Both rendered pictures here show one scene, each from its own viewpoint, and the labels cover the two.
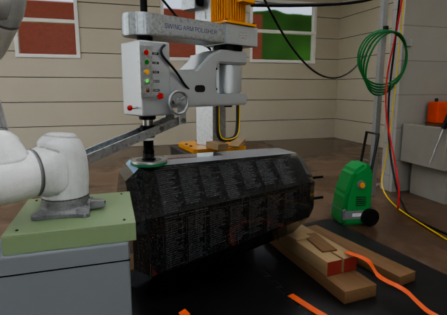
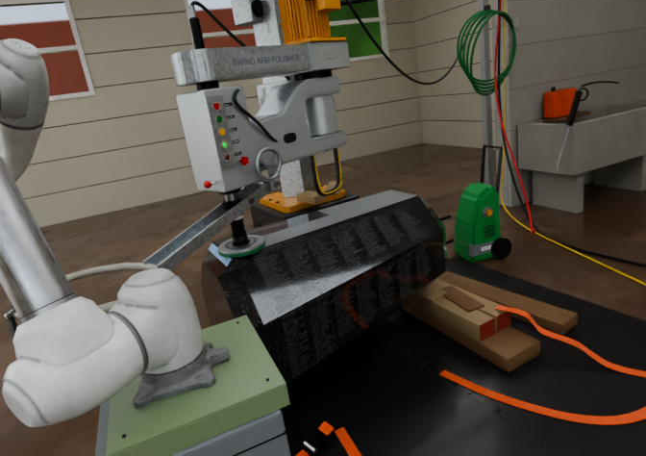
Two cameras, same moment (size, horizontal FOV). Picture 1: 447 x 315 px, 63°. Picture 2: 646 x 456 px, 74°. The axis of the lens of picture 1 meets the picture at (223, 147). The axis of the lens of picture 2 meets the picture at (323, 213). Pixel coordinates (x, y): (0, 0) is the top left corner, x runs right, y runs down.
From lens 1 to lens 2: 0.39 m
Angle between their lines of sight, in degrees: 8
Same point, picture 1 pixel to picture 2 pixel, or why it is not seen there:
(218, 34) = (301, 60)
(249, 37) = (339, 56)
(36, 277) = not seen: outside the picture
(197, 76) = (285, 122)
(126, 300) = not seen: outside the picture
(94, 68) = (116, 106)
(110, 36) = (128, 60)
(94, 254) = (238, 440)
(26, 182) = (123, 369)
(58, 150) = (156, 305)
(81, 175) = (192, 328)
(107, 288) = not seen: outside the picture
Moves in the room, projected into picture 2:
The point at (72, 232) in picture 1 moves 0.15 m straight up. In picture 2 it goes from (205, 420) to (188, 360)
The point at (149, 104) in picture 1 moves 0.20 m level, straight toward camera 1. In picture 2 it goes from (232, 174) to (237, 181)
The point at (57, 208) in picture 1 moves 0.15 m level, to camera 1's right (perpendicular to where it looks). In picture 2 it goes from (169, 382) to (235, 369)
